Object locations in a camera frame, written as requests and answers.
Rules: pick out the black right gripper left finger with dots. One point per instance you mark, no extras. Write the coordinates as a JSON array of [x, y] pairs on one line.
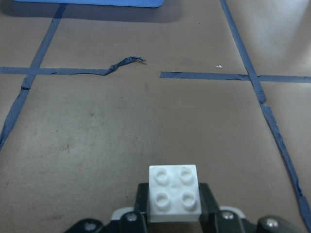
[[140, 212]]

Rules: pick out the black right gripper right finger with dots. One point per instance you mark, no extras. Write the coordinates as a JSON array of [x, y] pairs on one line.
[[209, 208]]

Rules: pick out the blue plastic tray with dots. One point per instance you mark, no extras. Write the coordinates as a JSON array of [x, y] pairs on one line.
[[127, 3]]

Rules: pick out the white block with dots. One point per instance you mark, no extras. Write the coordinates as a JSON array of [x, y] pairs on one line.
[[173, 194]]

